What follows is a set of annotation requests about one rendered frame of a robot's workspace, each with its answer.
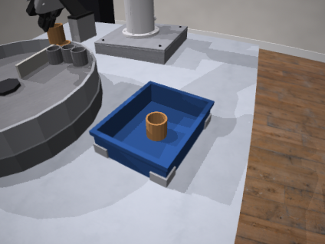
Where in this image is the bronze bushing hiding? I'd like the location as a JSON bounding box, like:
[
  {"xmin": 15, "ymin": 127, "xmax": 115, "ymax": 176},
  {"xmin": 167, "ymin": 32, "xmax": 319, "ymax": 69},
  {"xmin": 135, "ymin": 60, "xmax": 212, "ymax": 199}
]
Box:
[
  {"xmin": 47, "ymin": 23, "xmax": 66, "ymax": 45},
  {"xmin": 56, "ymin": 40, "xmax": 71, "ymax": 47},
  {"xmin": 146, "ymin": 112, "xmax": 167, "ymax": 141}
]

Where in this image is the blue plastic crate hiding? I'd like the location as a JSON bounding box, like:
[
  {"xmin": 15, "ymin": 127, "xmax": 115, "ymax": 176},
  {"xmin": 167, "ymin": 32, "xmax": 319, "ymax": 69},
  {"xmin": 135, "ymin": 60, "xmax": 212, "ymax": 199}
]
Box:
[{"xmin": 89, "ymin": 81, "xmax": 215, "ymax": 188}]

